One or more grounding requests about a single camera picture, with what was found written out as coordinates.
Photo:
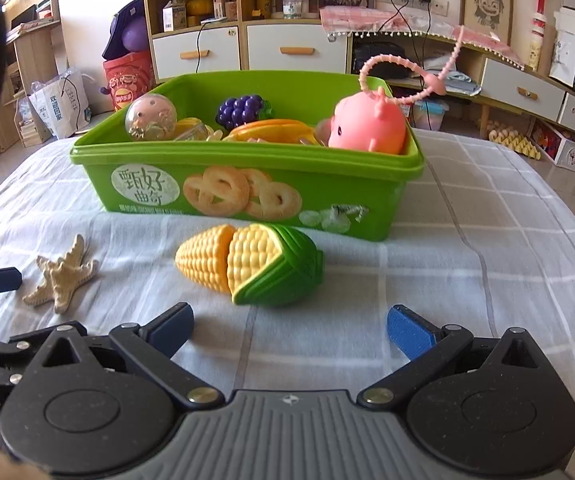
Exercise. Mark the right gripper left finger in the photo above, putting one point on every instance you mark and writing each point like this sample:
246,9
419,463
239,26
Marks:
148,350

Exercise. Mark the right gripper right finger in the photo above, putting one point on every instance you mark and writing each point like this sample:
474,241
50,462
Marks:
432,352

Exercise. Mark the tan rubber hand toy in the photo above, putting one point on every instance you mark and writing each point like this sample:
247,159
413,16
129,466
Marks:
215,136

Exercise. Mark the pink capsule ball toy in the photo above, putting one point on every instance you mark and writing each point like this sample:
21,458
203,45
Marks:
151,117

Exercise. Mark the orange yellow flower toy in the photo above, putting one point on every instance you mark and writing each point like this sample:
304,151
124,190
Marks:
284,131

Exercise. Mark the purple toy grapes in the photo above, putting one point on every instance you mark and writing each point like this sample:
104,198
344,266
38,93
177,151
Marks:
236,112

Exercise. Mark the grey checked table cloth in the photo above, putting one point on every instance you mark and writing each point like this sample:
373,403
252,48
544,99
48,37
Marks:
480,240

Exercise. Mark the yellow toy corn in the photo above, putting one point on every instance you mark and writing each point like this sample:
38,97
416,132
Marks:
263,264

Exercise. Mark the white paper shopping bag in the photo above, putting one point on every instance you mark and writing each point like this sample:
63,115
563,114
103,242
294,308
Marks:
62,103

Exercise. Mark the green plastic cookie box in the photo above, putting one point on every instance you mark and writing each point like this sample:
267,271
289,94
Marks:
337,191

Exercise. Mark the egg tray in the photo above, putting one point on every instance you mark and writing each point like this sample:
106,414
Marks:
510,137

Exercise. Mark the clear storage bin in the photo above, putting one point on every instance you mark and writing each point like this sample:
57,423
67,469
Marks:
429,114

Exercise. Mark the white red cardboard box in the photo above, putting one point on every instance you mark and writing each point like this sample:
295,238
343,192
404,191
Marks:
557,145

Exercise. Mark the wooden desk shelf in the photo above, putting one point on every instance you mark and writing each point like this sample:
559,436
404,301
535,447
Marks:
30,57

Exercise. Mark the red printed bucket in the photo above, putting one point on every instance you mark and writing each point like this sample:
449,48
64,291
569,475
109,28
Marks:
128,78

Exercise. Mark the wooden cabinet with drawers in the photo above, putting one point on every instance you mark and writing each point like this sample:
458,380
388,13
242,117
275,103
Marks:
217,35

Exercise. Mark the pink checked cloth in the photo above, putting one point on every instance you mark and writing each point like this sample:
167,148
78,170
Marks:
354,21

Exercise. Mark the framed cartoon girl picture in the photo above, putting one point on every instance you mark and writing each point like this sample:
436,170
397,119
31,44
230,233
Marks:
490,17

